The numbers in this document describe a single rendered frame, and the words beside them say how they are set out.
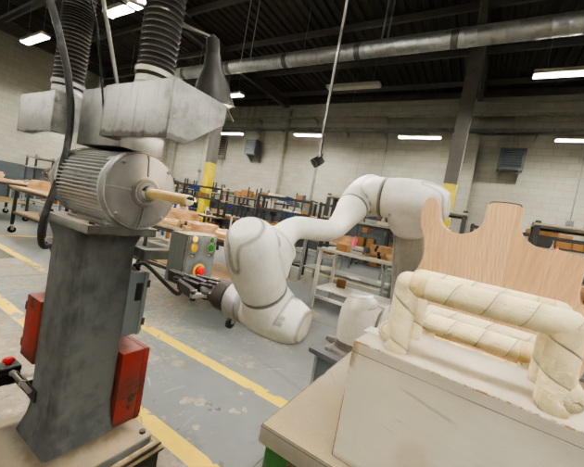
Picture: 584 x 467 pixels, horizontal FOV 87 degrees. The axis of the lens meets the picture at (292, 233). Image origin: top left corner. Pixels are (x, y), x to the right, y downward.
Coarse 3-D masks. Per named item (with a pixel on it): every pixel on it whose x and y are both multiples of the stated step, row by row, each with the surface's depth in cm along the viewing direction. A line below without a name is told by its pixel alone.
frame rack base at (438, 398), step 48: (384, 384) 41; (432, 384) 38; (480, 384) 37; (528, 384) 39; (336, 432) 44; (384, 432) 40; (432, 432) 37; (480, 432) 35; (528, 432) 32; (576, 432) 30
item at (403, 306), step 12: (396, 288) 42; (408, 288) 41; (396, 300) 42; (408, 300) 41; (396, 312) 41; (408, 312) 41; (396, 324) 41; (408, 324) 41; (396, 336) 41; (408, 336) 41; (396, 348) 41
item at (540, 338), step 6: (540, 336) 40; (540, 342) 40; (534, 348) 40; (540, 348) 39; (534, 354) 40; (540, 354) 39; (534, 360) 40; (534, 366) 40; (528, 372) 41; (534, 372) 40; (528, 378) 40; (534, 378) 40
